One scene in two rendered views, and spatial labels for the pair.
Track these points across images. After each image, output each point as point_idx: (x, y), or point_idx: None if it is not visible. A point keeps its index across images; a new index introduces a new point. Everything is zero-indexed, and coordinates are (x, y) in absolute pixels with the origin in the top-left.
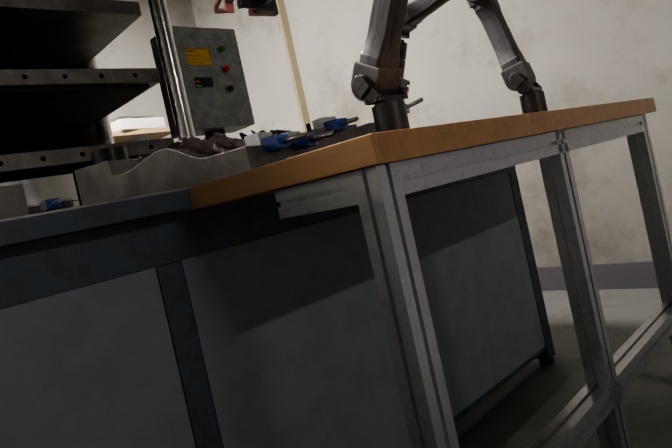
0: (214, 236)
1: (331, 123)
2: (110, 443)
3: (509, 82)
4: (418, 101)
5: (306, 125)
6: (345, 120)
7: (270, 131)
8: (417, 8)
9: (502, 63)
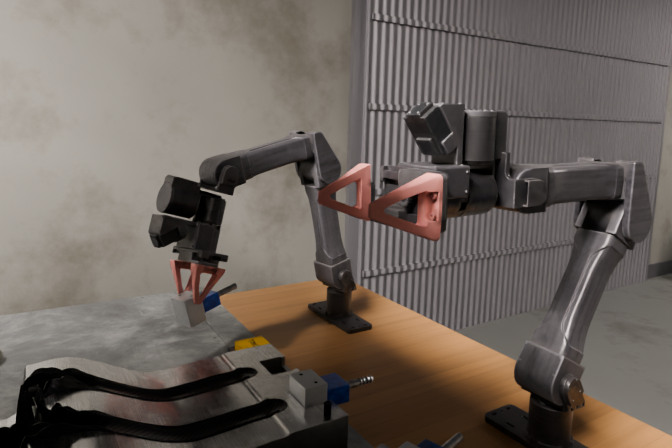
0: None
1: (342, 391)
2: None
3: (342, 280)
4: (232, 289)
5: (329, 407)
6: (354, 382)
7: (50, 384)
8: (260, 164)
9: (333, 256)
